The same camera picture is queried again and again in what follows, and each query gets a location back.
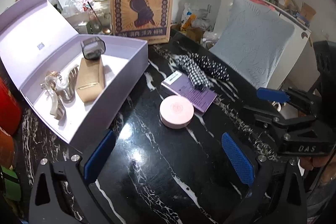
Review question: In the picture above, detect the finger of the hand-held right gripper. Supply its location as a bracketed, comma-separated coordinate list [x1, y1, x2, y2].
[243, 106, 289, 132]
[257, 87, 317, 117]

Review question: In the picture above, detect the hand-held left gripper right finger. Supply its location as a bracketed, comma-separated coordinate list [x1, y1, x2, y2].
[221, 132, 307, 224]

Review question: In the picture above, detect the gold rectangular box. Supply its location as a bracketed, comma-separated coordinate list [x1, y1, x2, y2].
[76, 57, 105, 102]

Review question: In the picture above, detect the white plastic bag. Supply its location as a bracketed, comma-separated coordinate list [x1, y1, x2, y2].
[182, 3, 208, 28]

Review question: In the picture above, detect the red canister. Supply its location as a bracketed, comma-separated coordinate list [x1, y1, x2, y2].
[0, 77, 23, 135]

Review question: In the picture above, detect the person's right hand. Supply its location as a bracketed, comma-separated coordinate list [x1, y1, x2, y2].
[299, 156, 328, 170]

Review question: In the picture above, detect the pink round compact box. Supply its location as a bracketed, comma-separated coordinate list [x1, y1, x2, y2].
[159, 95, 195, 128]

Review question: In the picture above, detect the lavender gift box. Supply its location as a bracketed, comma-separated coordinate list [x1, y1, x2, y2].
[0, 0, 150, 144]

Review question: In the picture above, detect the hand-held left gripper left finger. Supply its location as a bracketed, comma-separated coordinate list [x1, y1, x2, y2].
[28, 130, 117, 224]

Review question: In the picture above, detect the printed brown paper bag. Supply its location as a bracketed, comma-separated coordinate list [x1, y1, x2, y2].
[110, 0, 176, 45]

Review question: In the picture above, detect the cardboard box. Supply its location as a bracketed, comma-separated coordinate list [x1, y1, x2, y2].
[186, 27, 208, 42]

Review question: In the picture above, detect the pearl white hair claw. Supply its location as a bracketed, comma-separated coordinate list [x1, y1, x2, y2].
[45, 64, 79, 119]

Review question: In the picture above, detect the purple box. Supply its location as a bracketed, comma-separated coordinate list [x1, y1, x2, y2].
[161, 70, 218, 116]

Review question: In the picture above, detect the black polka dot scrunchie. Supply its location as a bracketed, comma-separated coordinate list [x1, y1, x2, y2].
[192, 53, 230, 81]

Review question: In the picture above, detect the chair with blue-grey cover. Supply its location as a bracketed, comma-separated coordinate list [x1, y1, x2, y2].
[210, 0, 294, 89]

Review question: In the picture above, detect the smoky transparent cube bottle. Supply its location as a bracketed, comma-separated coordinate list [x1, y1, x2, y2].
[80, 36, 106, 60]

